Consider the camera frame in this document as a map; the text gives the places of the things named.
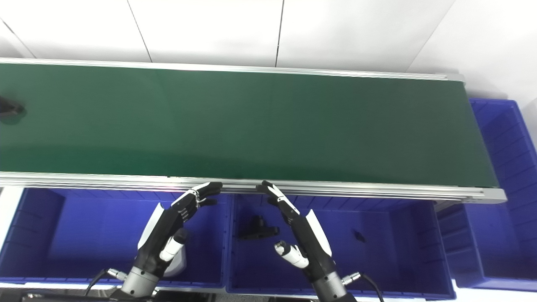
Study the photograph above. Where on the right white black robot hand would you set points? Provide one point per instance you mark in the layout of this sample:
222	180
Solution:
308	243

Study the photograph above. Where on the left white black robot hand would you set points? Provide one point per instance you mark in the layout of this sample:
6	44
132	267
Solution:
168	226

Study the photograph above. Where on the black flange part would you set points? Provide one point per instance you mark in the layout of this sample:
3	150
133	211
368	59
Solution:
9	108
256	230

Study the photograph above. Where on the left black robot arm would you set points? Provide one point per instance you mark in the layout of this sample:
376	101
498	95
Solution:
138	283

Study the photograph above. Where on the white hexagonal part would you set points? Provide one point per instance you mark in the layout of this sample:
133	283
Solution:
179	264

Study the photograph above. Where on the small black part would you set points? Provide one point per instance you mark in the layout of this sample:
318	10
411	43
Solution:
358	236

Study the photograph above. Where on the green conveyor belt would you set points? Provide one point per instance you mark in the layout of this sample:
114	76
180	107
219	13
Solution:
335	191
251	126

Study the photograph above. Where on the blue plastic bin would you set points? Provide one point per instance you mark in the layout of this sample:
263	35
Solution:
377	260
84	235
503	209

